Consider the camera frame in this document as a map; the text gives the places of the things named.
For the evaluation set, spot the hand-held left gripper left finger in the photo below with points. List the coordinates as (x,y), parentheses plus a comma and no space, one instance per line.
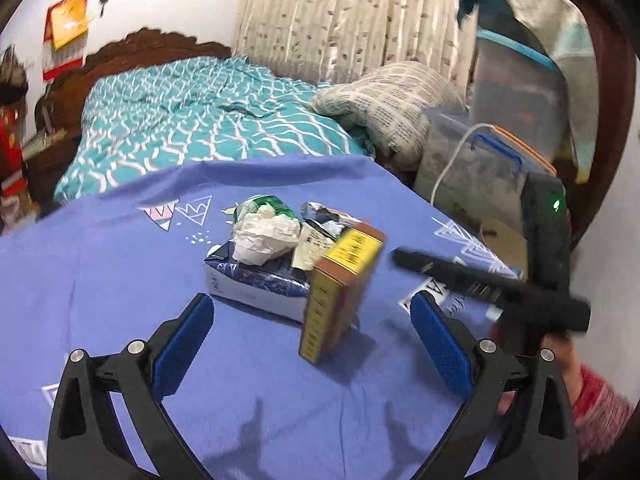
(182,345)

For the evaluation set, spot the clear storage box blue lid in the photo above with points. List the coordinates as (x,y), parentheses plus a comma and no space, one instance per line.
(515,100)

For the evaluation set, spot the yellow and brown box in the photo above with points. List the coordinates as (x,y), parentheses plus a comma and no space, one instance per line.
(340,290)

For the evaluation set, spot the white tissue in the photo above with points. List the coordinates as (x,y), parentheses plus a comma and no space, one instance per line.
(265,237)

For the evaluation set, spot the folded beige patterned blanket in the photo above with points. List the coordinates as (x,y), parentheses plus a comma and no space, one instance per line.
(395,105)

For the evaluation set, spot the person's right hand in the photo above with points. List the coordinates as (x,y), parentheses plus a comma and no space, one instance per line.
(565,365)

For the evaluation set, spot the dark wooden door frame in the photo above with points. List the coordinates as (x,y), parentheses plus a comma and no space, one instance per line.
(612,45)

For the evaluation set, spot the beige leaf print curtain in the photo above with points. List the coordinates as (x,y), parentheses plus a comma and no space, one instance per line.
(350,15)

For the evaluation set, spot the red and yellow wall calendar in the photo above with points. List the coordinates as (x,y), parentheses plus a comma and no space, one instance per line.
(65,30)

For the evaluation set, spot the blue and white packet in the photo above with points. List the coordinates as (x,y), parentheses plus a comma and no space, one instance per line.
(250,282)

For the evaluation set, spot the green drink can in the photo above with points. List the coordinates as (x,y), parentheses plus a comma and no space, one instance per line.
(265,204)

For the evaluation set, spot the white paper receipt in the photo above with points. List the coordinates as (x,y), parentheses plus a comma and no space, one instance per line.
(312,245)

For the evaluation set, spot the red box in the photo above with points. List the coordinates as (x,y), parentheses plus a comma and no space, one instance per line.
(10,155)

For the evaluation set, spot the teal patterned bed blanket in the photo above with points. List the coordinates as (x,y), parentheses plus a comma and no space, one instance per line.
(200,120)

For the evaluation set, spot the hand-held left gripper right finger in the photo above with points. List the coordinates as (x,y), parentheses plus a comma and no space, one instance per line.
(440,345)

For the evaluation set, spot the beige patchwork cloth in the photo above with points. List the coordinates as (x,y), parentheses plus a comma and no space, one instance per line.
(555,20)

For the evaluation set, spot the silver foil wrapper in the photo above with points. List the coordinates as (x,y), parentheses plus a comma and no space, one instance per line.
(325,215)

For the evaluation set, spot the dark bushy decoration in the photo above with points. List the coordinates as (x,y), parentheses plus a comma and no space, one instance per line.
(12,75)

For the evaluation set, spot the carved wooden headboard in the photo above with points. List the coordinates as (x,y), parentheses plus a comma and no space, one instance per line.
(135,50)

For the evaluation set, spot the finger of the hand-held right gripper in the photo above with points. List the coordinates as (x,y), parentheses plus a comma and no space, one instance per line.
(450,272)

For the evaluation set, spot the blue printed tablecloth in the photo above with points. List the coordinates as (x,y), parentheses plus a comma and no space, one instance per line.
(100,270)

